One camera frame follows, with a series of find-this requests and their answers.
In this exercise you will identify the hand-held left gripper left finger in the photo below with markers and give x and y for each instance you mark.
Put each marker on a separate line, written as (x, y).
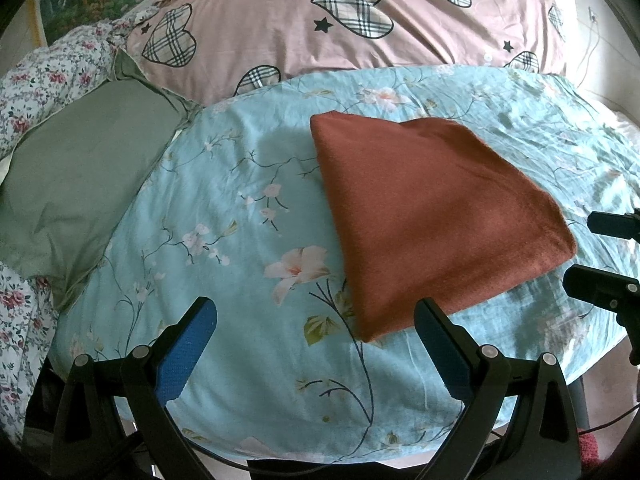
(187, 355)

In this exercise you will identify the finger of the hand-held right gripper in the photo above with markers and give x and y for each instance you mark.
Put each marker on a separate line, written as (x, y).
(600, 287)
(615, 223)

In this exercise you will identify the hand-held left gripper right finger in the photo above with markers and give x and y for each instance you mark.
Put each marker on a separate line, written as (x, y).
(440, 345)

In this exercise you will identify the rust brown garment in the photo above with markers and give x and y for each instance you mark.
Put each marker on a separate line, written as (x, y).
(425, 210)

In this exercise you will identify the white bed sheet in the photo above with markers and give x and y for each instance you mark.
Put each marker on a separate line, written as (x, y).
(631, 127)

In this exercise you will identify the grey table leg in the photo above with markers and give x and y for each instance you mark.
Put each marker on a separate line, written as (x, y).
(581, 405)

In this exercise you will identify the red cloth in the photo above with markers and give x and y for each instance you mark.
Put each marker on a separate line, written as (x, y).
(590, 452)

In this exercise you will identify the light blue floral sheet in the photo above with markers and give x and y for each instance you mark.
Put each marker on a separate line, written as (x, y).
(225, 185)

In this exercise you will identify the green pillow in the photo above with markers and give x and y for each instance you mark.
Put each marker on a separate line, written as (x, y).
(75, 160)

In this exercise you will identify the pink quilt with plaid hearts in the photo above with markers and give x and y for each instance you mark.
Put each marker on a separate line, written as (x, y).
(280, 25)

